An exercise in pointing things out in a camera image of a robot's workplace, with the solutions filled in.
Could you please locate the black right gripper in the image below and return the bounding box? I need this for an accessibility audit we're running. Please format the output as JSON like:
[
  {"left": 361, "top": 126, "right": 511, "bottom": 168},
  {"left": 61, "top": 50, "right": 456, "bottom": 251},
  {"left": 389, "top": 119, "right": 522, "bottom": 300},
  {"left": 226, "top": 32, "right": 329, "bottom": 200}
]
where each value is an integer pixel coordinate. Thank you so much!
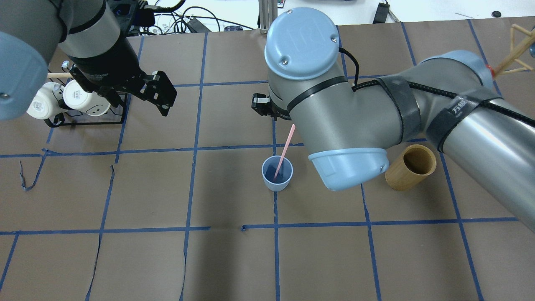
[{"left": 252, "top": 93, "right": 292, "bottom": 121}]

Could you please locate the white mug far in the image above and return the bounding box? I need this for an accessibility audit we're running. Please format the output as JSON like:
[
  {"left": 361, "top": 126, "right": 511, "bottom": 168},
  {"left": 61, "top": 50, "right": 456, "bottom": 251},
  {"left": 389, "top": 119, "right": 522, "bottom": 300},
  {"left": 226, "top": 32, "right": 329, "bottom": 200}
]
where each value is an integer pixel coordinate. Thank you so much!
[{"left": 26, "top": 82, "right": 67, "bottom": 120}]

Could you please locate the pink chopstick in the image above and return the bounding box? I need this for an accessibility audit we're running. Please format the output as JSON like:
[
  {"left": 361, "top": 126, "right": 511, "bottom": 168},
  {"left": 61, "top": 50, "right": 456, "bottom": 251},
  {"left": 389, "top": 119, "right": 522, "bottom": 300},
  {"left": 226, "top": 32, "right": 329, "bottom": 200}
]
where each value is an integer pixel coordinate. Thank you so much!
[{"left": 273, "top": 124, "right": 296, "bottom": 181}]

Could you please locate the black wire mug rack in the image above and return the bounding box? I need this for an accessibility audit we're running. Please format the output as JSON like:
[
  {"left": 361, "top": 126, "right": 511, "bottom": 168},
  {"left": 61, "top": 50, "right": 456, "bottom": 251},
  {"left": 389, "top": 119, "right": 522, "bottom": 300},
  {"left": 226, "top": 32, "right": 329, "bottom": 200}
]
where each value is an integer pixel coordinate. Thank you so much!
[{"left": 27, "top": 61, "right": 128, "bottom": 128}]

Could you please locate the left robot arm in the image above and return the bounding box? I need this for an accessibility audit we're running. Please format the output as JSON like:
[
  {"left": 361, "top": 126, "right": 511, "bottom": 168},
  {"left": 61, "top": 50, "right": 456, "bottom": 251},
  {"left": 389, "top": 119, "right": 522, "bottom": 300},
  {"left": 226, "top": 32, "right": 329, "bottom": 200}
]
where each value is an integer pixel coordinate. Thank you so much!
[{"left": 0, "top": 0, "right": 177, "bottom": 120}]

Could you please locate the white mug near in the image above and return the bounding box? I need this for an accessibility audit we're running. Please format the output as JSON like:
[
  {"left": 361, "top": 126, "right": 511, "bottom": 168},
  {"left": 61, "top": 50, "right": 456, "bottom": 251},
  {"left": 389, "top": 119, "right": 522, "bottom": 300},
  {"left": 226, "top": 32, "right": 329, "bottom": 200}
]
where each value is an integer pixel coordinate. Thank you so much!
[{"left": 63, "top": 80, "right": 111, "bottom": 117}]

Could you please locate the bamboo wooden cup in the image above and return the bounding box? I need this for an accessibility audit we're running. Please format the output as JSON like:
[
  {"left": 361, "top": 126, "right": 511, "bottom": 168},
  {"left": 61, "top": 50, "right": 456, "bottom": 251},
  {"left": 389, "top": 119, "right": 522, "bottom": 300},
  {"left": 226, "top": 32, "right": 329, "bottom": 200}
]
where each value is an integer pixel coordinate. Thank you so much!
[{"left": 385, "top": 144, "right": 436, "bottom": 191}]

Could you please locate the white mug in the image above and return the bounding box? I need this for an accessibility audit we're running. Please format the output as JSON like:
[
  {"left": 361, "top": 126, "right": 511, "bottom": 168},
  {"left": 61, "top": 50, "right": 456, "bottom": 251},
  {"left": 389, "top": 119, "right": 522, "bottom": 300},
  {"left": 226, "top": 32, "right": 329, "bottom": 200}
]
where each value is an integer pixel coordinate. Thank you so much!
[
  {"left": 26, "top": 82, "right": 67, "bottom": 120},
  {"left": 63, "top": 80, "right": 111, "bottom": 117}
]

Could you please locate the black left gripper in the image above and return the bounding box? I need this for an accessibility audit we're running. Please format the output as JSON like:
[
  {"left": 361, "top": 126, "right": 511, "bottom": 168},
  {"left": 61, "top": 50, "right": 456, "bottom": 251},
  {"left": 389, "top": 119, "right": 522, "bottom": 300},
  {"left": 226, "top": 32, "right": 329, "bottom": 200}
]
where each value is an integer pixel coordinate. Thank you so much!
[{"left": 69, "top": 36, "right": 178, "bottom": 117}]

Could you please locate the aluminium frame post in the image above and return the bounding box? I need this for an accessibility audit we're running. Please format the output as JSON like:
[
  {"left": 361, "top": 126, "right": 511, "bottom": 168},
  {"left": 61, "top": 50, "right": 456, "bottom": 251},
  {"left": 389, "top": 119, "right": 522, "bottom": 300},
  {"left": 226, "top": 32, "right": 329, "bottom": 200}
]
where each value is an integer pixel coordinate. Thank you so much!
[{"left": 258, "top": 0, "right": 278, "bottom": 34}]

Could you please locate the light blue plastic cup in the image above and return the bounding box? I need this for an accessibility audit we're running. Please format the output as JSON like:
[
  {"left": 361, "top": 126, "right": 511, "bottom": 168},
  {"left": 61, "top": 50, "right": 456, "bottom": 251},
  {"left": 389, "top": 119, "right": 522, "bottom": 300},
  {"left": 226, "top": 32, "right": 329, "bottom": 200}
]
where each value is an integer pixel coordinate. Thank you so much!
[{"left": 260, "top": 156, "right": 294, "bottom": 192}]

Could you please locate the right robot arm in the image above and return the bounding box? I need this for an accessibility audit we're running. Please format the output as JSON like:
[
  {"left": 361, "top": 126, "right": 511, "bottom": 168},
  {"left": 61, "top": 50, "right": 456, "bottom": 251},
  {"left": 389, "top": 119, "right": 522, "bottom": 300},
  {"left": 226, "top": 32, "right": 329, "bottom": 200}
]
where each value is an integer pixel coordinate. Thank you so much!
[{"left": 252, "top": 8, "right": 535, "bottom": 230}]

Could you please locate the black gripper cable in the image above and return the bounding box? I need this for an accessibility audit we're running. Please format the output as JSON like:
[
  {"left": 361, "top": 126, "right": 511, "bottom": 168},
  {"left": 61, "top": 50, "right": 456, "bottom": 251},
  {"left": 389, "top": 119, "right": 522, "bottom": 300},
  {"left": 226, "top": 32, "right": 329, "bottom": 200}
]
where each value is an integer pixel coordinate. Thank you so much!
[{"left": 339, "top": 47, "right": 535, "bottom": 128}]

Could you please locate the wooden rack dowel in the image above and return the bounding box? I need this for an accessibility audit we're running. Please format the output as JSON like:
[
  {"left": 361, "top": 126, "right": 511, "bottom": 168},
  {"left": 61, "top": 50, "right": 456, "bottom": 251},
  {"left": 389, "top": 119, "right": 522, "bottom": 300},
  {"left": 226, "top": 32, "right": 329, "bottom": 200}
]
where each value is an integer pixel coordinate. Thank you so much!
[{"left": 46, "top": 72, "right": 73, "bottom": 79}]

